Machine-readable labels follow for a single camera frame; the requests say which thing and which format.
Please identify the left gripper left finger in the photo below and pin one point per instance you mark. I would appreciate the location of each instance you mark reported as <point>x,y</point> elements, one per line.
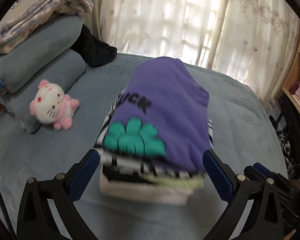
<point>35,219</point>

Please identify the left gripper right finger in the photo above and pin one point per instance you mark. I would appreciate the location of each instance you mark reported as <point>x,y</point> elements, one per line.
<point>265,217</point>

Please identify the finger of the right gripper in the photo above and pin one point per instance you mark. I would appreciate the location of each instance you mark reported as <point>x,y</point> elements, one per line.
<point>258,172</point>

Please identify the purple hoodie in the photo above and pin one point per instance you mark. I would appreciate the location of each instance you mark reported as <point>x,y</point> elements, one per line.
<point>161,116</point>

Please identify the black white cloth by bed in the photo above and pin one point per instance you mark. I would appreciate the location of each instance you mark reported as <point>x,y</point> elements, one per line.
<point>286,121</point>

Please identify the light green folded garment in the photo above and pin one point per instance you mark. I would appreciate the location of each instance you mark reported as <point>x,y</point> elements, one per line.
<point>182,183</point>

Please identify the black white patterned garment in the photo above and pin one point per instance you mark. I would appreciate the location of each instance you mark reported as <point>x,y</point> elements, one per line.
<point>134,166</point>

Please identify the white folded garment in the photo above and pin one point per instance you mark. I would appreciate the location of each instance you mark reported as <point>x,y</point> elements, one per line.
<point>135,189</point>

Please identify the white pink cat plush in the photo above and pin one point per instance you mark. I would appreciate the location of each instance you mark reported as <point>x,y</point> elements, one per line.
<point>52,106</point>

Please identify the upper blue pillow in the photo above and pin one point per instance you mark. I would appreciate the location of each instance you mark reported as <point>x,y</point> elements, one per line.
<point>41,47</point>

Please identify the floral sheer curtain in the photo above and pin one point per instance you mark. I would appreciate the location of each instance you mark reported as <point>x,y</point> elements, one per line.
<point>252,41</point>

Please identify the black fuzzy garment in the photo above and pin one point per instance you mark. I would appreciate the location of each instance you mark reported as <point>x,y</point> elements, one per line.
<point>94,52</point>

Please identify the floral folded quilt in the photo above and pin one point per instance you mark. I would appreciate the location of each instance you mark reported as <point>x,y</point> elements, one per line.
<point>15,31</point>

